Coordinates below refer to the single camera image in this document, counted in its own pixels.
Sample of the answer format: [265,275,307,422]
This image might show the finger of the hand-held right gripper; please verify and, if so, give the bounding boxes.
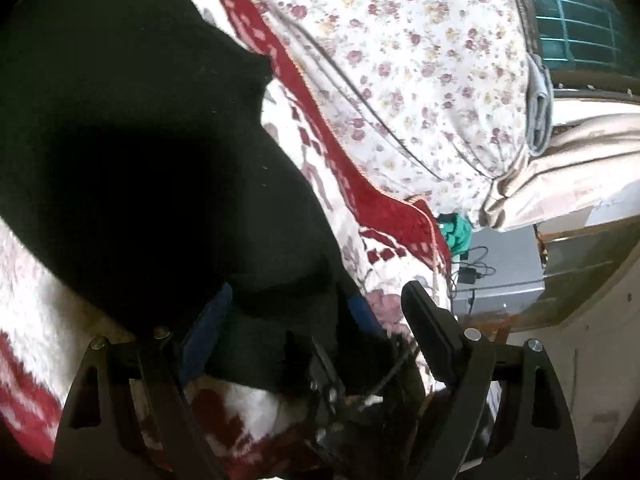
[345,292,397,347]

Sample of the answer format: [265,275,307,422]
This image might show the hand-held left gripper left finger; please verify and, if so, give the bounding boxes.
[50,282,236,480]

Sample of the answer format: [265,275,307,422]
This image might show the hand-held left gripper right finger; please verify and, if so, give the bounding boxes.
[400,280,582,480]

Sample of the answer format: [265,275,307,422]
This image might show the black pants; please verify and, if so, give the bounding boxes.
[0,0,363,393]

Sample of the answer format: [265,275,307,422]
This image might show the red white fleece blanket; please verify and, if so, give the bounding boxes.
[0,0,453,468]

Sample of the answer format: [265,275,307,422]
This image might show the grey metal box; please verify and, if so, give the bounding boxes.
[450,225,547,317]

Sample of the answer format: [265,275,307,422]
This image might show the green cloth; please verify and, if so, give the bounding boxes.
[437,212,473,257]

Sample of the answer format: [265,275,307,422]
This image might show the wooden cabinet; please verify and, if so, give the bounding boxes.
[534,217,640,331]

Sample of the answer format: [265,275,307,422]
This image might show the beige cloth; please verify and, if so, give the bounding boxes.
[479,95,640,233]

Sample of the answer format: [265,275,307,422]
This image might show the grey cloth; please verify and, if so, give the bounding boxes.
[524,54,555,157]

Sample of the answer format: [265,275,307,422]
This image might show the floral bed sheet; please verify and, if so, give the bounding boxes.
[235,0,536,211]

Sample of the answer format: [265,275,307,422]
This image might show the window with metal grille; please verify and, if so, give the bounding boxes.
[520,0,632,77]

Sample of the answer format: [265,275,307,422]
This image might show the black charger with cable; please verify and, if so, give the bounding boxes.
[456,245,497,287]

